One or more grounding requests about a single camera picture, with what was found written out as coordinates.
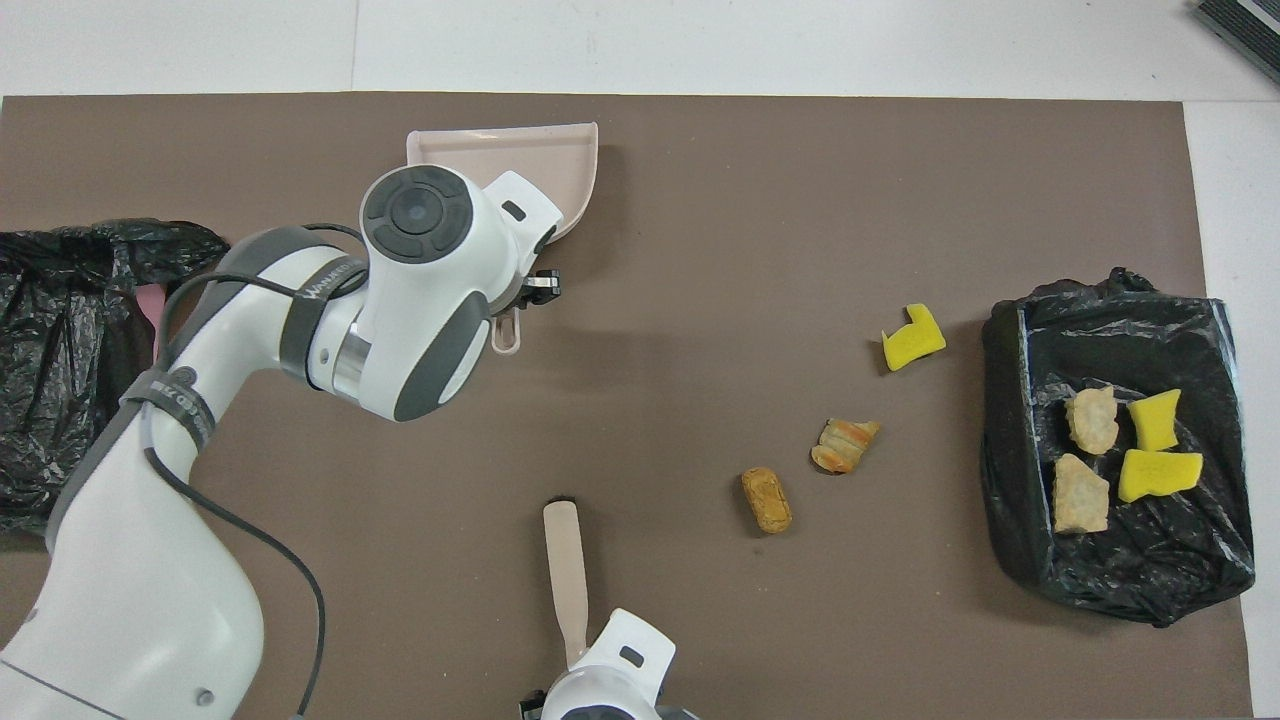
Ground beige plastic dustpan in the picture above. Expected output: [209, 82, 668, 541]
[405, 122, 601, 354]

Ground beige hand brush black bristles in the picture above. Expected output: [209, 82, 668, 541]
[542, 498, 593, 669]

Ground brown bread roll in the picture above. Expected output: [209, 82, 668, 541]
[741, 467, 794, 535]

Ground striped orange bread piece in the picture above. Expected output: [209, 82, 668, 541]
[810, 417, 882, 475]

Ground notched yellow sponge piece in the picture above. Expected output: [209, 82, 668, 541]
[881, 303, 947, 373]

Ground pale tan scrap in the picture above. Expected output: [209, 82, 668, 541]
[1063, 385, 1120, 457]

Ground orange striped scrap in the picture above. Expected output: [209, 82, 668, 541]
[1052, 453, 1112, 535]

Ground small yellow green sponge piece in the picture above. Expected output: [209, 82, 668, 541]
[1127, 389, 1184, 452]

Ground large yellow sponge piece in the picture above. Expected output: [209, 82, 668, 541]
[1117, 449, 1205, 504]

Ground black plastic trash bag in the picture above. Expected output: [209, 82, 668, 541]
[980, 267, 1257, 628]
[0, 219, 233, 536]

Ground brown table mat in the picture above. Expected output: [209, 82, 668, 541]
[0, 93, 1253, 720]

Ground dark grey ridged panel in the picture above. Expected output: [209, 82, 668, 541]
[1193, 0, 1280, 87]

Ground left arm gripper cable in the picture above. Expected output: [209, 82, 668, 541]
[140, 222, 366, 720]

